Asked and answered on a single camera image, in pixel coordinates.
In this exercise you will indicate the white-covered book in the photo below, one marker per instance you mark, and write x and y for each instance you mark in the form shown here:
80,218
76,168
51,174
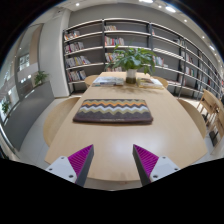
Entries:
107,81

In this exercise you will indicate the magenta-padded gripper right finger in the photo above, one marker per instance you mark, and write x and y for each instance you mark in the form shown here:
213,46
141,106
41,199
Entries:
162,167

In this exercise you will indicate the grey bookshelf unit with books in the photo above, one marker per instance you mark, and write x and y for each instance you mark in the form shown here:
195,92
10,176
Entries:
86,50

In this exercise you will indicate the zigzag striped grey towel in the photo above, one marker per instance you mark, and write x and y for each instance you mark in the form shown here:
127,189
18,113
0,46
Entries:
113,111

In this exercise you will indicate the wooden slatted chair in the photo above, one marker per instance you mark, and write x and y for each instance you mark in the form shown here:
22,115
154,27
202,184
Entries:
210,103

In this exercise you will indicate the small green floor plant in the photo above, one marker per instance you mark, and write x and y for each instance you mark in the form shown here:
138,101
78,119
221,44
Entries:
5,106
40,77

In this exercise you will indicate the green potted plant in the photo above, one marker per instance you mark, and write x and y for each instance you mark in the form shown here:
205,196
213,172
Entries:
133,60

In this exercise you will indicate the yellow-covered book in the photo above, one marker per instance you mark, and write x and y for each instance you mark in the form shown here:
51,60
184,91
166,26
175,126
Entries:
149,82

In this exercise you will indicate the ceiling lights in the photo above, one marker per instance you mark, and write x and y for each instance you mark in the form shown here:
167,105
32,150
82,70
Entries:
170,9

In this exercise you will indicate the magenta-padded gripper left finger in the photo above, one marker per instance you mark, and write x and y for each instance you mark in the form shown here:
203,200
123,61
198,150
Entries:
63,167

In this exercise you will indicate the round-backed woven chair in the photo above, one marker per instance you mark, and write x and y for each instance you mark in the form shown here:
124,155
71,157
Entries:
58,120
90,80
193,116
162,81

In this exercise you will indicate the grey counter partition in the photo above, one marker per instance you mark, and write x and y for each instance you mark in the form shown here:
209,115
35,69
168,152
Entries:
28,110

